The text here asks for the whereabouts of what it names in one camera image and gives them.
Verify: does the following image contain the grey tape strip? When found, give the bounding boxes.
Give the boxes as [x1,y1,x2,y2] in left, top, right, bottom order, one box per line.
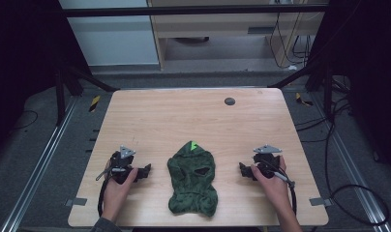
[309,197,333,207]
[65,197,88,207]

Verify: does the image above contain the black floor cable loop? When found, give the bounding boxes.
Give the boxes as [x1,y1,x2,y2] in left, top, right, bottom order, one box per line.
[324,122,391,227]

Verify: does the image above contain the white cabinet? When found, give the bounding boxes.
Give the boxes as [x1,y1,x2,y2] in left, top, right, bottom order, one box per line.
[58,0,161,67]

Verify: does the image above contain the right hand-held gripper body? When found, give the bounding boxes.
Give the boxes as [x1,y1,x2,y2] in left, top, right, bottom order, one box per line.
[252,144,296,189]

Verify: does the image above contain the aluminium floor rail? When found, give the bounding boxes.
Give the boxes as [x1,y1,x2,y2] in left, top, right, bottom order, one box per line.
[309,93,391,232]
[0,96,80,232]

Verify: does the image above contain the hanging black cables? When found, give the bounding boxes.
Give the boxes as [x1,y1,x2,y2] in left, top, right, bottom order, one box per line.
[269,12,314,70]

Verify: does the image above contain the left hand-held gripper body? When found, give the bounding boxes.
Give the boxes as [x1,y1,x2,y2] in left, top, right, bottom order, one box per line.
[95,145,143,186]

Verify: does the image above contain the black metal frame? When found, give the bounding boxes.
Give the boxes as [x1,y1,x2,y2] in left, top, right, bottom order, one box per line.
[52,3,338,128]

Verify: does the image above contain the person's left hand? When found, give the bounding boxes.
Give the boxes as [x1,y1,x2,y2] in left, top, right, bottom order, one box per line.
[101,159,139,218]

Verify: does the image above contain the thin black floor cable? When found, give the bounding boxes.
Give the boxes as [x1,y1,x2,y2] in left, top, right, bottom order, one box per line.
[10,109,40,131]

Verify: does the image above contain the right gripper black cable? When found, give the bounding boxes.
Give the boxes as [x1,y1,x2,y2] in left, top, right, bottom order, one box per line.
[289,187,298,216]

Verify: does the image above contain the yellow black hazard tape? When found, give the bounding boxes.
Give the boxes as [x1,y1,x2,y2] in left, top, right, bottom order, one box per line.
[88,95,102,113]
[294,92,314,107]

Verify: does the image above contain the dark green knitted balaclava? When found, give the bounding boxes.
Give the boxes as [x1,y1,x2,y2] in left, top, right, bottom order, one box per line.
[166,140,219,218]

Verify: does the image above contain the light wooden desk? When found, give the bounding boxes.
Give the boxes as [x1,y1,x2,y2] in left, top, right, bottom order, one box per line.
[146,0,330,71]

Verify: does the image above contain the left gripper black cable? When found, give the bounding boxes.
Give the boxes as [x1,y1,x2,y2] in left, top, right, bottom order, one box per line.
[97,177,111,218]

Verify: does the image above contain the person's right hand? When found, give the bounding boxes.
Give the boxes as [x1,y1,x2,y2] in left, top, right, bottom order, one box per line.
[250,156,292,212]

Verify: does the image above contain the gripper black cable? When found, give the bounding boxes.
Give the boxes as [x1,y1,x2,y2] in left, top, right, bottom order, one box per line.
[97,177,111,218]
[289,187,298,216]

